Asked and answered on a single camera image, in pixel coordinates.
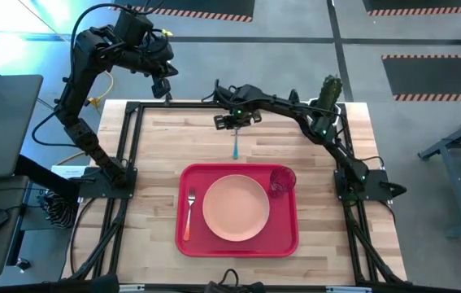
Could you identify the black rounded object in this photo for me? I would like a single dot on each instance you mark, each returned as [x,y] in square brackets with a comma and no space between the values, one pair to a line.
[106,285]

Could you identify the grey metal table frame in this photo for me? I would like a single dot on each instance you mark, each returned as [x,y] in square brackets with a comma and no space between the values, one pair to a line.
[455,187]

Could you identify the black desk support bar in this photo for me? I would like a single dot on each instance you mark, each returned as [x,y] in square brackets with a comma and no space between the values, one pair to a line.
[43,175]

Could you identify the white label card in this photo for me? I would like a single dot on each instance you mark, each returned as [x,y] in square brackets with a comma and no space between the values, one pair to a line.
[67,171]

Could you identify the black hazard striped floor mat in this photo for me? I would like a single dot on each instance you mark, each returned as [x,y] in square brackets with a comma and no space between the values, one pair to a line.
[205,5]
[425,4]
[437,75]

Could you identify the black frame clamp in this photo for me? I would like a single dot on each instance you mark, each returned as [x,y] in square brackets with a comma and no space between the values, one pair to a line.
[168,99]
[294,95]

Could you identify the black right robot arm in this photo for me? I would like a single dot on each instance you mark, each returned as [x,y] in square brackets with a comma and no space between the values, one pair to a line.
[287,106]

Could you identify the green cactus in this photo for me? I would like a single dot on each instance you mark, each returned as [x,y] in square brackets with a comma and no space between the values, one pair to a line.
[331,89]

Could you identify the orange round plate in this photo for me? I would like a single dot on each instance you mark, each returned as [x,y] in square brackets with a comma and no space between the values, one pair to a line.
[236,207]

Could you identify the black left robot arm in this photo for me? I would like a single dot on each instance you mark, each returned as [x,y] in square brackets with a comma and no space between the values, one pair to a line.
[88,45]

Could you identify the black aluminium table frame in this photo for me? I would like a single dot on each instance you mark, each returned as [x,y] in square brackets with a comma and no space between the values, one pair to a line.
[193,105]

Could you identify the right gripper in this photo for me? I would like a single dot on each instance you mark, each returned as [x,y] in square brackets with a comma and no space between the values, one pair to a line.
[254,116]

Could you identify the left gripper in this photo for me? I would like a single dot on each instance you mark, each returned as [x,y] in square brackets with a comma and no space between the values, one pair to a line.
[159,57]

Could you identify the pink faceted plastic cup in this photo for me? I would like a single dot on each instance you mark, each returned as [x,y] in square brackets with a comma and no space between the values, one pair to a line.
[283,181]

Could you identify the black desk caster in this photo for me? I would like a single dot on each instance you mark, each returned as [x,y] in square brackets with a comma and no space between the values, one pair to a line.
[23,264]

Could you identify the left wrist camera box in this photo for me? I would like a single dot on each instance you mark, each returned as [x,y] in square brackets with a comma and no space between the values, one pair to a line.
[132,24]

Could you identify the red plastic tray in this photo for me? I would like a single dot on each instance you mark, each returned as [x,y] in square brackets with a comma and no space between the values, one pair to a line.
[283,240]

